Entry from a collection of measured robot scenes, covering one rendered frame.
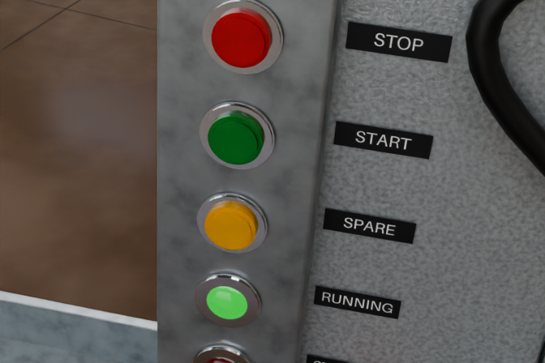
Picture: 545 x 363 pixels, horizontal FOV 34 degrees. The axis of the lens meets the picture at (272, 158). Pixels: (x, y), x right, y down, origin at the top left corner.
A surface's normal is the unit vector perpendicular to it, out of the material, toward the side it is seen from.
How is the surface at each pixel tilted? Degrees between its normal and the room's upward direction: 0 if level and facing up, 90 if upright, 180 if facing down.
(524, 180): 90
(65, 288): 0
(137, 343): 90
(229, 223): 90
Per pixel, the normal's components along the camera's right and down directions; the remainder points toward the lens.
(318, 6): -0.19, 0.51
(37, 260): 0.07, -0.84
